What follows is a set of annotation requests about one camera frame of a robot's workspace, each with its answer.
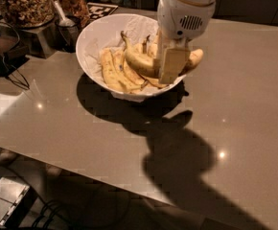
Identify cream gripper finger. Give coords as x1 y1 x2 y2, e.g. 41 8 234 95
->
152 30 162 70
159 48 190 84

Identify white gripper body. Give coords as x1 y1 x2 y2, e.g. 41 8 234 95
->
157 0 216 40

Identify curved yellow banana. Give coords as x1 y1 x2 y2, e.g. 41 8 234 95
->
120 32 160 78

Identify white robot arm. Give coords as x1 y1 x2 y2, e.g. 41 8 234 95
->
157 0 216 84

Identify right yellow banana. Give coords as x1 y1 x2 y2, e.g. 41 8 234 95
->
181 49 203 75

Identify white bowl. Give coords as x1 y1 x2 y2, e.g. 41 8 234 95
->
75 13 189 104

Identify middle yellow banana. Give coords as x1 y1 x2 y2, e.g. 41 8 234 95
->
113 50 145 92

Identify left yellow banana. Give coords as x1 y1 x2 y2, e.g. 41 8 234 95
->
101 48 129 93

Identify black white marker tag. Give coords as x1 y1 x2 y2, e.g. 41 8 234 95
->
87 2 118 20

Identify dark cup with spoon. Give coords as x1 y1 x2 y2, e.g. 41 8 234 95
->
55 15 81 53

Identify white spoon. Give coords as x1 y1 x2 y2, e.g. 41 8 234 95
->
53 0 75 27

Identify small glass snack jar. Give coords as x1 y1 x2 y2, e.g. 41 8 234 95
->
59 0 90 28

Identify metal stand under jar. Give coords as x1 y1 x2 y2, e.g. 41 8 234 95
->
18 22 57 58

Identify large glass nut jar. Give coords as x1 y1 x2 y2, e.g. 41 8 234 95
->
0 0 55 29

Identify black appliance on left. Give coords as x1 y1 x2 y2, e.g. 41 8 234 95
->
0 22 31 79

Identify grey metal box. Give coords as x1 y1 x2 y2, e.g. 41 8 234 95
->
0 177 30 226

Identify black floor cables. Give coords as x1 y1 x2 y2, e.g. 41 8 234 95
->
0 163 130 230

